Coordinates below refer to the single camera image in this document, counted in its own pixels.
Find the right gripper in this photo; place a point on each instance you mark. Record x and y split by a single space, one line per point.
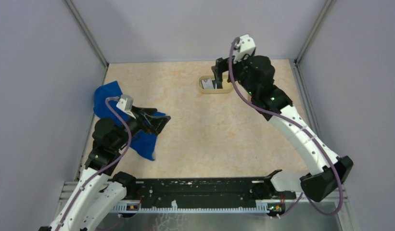
222 65

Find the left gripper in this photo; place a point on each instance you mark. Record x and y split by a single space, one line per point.
156 123

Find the beige oval tray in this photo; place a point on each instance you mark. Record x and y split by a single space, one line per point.
227 87

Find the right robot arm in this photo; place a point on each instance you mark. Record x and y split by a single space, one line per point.
327 171

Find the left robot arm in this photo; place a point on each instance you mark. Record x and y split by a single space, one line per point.
98 178

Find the white card in tray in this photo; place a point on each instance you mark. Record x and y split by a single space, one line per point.
208 84

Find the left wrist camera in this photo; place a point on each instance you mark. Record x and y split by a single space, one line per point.
124 104

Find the aluminium frame rail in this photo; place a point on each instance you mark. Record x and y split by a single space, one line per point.
269 207

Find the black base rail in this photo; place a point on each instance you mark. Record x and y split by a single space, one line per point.
204 193

